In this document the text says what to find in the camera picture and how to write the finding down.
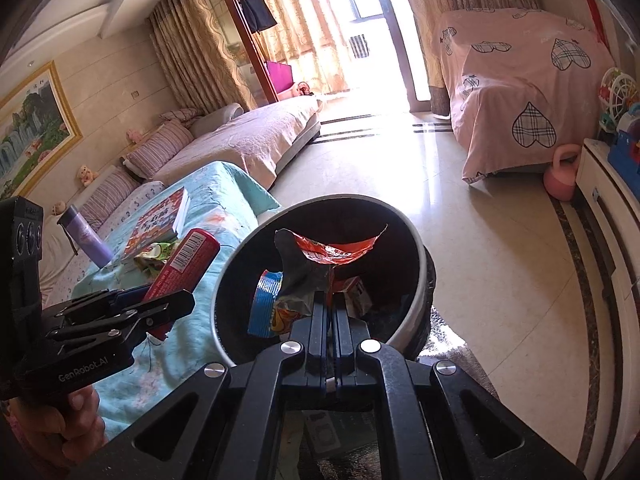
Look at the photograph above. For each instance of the green snack packet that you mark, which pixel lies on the green snack packet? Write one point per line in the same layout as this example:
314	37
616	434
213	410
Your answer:
150	257

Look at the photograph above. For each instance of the purple thermos bottle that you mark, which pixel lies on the purple thermos bottle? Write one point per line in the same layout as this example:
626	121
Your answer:
90	245

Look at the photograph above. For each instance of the medium striped pillow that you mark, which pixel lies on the medium striped pillow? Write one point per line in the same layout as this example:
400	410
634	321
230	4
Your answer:
110	197

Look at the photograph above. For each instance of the white cabinet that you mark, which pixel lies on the white cabinet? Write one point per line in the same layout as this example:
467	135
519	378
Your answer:
610	210

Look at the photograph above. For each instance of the large striped pillow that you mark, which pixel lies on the large striped pillow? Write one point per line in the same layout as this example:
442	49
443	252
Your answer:
157	152

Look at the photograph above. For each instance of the grey slatted vent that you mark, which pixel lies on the grey slatted vent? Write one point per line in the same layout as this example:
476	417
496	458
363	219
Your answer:
359	46

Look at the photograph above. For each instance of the orange foil snack bag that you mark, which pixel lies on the orange foil snack bag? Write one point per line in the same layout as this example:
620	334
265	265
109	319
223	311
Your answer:
330	252

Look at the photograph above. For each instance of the red white small box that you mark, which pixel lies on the red white small box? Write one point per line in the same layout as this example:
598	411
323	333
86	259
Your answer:
357	295

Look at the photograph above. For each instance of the small striped pillow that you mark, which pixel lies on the small striped pillow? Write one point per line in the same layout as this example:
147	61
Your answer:
180	116

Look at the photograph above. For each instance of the black white-rimmed bin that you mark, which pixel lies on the black white-rimmed bin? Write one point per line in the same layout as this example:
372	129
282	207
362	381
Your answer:
350	210

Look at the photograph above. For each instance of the beige plush bear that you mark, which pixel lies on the beige plush bear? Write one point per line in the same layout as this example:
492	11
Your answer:
87	175

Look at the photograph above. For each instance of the pink covered sofa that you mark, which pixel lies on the pink covered sofa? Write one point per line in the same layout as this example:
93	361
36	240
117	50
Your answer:
260	135

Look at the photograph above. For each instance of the small pale plush toy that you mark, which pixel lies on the small pale plush toy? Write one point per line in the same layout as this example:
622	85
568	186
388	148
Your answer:
59	208

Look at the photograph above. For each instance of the dark shaggy rug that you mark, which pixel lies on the dark shaggy rug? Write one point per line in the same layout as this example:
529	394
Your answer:
450	340

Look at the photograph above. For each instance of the pink kettlebell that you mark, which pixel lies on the pink kettlebell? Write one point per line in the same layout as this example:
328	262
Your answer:
560	180

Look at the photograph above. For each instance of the person's left hand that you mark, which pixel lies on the person's left hand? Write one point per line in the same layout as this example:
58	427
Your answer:
75	412

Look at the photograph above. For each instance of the red white carton box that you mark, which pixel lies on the red white carton box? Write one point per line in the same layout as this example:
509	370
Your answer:
185	260

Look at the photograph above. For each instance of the pink plush toy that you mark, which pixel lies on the pink plush toy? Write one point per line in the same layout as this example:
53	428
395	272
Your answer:
135	136

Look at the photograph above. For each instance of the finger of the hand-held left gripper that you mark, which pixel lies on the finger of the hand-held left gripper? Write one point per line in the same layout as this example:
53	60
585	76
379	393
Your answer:
130	296
165	307

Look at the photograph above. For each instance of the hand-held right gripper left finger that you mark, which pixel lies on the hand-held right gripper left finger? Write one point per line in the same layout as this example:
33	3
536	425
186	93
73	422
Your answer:
322	340

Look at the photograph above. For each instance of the red children's book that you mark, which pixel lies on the red children's book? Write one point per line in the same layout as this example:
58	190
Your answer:
155	220

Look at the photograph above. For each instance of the brown patterned curtain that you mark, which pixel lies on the brown patterned curtain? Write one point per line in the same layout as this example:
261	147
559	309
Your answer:
195	50

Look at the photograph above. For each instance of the sheer patterned curtain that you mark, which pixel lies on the sheer patterned curtain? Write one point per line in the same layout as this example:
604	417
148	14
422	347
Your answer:
310	25

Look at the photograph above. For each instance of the colourful wheel toy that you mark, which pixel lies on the colourful wheel toy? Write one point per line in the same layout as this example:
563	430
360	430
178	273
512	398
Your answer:
617	95

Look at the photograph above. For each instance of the dark hanging garment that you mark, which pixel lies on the dark hanging garment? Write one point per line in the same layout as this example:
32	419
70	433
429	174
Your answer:
257	10

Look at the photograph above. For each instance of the small pink floor toy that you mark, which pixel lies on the small pink floor toy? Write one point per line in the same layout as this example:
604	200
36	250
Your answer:
304	89

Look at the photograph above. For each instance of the blue striped wrapper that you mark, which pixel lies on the blue striped wrapper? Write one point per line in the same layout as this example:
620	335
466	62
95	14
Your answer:
265	305

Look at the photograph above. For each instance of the red wall decoration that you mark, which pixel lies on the red wall decoration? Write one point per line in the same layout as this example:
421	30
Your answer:
590	0

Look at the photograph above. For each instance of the framed landscape painting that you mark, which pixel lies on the framed landscape painting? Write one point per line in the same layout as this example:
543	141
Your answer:
30	125

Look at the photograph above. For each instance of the magenta box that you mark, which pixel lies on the magenta box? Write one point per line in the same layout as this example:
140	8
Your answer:
279	77

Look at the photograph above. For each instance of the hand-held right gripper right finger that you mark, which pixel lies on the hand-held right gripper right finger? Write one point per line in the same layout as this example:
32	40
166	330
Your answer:
341	340

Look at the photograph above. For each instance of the blue toy box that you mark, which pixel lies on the blue toy box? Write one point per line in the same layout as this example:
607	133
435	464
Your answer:
625	147

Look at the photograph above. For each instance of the wooden door frame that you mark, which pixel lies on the wooden door frame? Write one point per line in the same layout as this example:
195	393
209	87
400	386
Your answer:
250	60

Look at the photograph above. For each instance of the pink heart print cover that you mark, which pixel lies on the pink heart print cover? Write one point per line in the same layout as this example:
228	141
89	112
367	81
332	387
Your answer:
500	85

